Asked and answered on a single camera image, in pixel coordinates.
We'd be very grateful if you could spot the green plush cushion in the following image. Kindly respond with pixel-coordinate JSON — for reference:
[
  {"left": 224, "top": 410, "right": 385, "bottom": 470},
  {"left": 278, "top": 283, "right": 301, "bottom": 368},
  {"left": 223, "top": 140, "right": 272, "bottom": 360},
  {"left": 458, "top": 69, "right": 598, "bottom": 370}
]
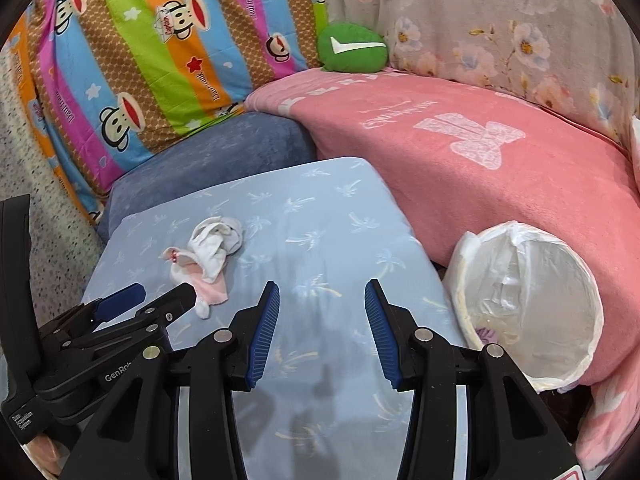
[{"left": 318, "top": 23, "right": 388, "bottom": 74}]

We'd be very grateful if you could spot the pink fleece blanket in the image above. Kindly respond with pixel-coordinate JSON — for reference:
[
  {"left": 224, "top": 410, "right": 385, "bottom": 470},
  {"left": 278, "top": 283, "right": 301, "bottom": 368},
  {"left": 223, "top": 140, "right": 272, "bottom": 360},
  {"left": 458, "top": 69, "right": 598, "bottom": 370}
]
[{"left": 245, "top": 68, "right": 639, "bottom": 469}]

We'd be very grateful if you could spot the light blue palm-print pillow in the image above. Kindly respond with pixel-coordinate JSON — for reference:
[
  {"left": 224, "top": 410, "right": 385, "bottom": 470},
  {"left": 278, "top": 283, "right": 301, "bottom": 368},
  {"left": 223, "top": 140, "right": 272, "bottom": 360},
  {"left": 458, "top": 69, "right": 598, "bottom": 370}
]
[{"left": 84, "top": 157, "right": 462, "bottom": 479}]

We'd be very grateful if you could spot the white lined trash bin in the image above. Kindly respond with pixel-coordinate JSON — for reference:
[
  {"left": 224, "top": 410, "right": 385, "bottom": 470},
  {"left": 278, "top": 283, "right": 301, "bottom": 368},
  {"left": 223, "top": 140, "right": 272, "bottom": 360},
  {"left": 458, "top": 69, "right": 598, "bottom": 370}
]
[{"left": 444, "top": 221, "right": 604, "bottom": 392}]

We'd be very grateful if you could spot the person's left hand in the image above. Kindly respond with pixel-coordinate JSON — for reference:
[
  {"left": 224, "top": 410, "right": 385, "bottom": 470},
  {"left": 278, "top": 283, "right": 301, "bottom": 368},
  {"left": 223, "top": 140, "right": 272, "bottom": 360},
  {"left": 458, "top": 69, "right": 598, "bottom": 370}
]
[{"left": 22, "top": 434, "right": 70, "bottom": 479}]

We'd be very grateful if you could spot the colourful striped monkey quilt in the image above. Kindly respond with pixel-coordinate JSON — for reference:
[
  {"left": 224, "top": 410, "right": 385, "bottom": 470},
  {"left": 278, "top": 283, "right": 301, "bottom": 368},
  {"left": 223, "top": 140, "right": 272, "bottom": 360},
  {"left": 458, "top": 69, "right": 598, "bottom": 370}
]
[{"left": 6, "top": 0, "right": 328, "bottom": 223}]

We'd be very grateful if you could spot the pink sock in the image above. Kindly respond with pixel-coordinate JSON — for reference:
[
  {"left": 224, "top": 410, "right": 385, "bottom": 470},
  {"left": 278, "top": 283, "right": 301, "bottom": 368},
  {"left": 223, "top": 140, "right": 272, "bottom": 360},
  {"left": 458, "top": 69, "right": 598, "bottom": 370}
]
[{"left": 160, "top": 247, "right": 228, "bottom": 320}]

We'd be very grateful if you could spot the white grey sock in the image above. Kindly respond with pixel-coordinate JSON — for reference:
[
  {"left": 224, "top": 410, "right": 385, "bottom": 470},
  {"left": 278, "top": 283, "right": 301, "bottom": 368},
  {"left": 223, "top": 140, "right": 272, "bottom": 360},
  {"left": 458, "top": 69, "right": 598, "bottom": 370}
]
[{"left": 186, "top": 216, "right": 243, "bottom": 283}]

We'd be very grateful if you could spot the speckled white bed sheet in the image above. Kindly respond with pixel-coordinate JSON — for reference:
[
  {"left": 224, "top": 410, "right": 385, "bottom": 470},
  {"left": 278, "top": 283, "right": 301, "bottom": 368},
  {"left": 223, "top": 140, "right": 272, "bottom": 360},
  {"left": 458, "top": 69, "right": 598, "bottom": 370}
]
[{"left": 0, "top": 46, "right": 103, "bottom": 325}]

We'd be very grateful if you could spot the pink white cartoon pillow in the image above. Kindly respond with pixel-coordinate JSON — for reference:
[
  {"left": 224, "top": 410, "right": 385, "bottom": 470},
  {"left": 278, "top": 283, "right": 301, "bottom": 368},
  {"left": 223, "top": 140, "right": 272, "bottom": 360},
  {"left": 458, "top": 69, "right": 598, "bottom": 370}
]
[{"left": 630, "top": 116, "right": 640, "bottom": 188}]

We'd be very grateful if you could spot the dark blue plush pillow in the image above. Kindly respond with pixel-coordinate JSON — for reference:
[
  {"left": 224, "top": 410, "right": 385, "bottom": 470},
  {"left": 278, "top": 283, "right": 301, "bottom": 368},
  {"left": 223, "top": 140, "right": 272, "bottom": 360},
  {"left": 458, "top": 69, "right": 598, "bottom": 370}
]
[{"left": 96, "top": 112, "right": 317, "bottom": 242}]

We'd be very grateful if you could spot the grey floral bedsheet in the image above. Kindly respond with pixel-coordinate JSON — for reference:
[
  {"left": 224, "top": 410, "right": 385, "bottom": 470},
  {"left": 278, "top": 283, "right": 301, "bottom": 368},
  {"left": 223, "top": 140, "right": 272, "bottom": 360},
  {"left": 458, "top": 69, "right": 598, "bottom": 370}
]
[{"left": 326, "top": 0, "right": 639, "bottom": 146}]

